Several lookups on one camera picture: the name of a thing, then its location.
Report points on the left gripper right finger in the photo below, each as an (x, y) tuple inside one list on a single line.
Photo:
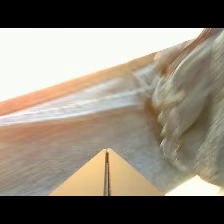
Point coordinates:
[(128, 180)]

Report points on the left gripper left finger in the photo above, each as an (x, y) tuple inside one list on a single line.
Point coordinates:
[(88, 180)]

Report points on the brown garment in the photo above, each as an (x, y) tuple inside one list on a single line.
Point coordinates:
[(186, 100)]

